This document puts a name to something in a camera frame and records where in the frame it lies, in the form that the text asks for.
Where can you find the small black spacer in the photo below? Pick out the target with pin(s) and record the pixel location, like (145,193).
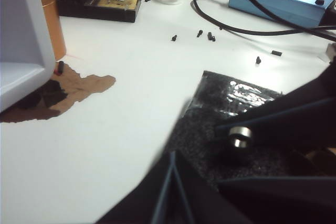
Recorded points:
(276,53)

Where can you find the black sponge block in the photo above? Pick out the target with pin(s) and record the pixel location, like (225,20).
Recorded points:
(210,95)

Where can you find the small black cylinder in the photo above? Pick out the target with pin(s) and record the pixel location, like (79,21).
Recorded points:
(60,67)

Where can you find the yellow cleaning sponge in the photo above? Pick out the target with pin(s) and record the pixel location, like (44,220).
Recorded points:
(118,1)

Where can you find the copper coloured metal cylinder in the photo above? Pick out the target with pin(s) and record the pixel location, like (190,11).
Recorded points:
(53,24)

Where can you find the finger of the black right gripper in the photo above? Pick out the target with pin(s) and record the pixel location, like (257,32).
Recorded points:
(302,119)
(288,203)

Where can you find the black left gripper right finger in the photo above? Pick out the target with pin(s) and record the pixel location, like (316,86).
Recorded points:
(199,203)

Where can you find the white water dispenser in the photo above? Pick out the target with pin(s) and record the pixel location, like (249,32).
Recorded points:
(18,24)

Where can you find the blue metal box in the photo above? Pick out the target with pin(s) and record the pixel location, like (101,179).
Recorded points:
(273,1)

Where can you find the brown paper scrap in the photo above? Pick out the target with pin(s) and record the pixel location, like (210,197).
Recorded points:
(86,85)

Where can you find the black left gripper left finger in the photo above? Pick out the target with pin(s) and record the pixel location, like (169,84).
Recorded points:
(147,203)

